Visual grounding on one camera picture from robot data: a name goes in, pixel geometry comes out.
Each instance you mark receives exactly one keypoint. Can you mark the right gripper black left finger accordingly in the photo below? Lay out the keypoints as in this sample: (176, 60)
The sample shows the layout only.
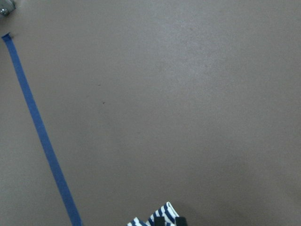
(158, 221)

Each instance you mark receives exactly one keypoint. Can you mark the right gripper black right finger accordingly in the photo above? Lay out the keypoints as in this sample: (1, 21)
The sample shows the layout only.
(181, 221)

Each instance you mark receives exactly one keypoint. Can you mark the blue white striped polo shirt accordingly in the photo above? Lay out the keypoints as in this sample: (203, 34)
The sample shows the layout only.
(166, 211)

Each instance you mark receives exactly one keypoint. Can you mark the white mounting pillar with base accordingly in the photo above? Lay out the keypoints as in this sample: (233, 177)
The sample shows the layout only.
(6, 7)

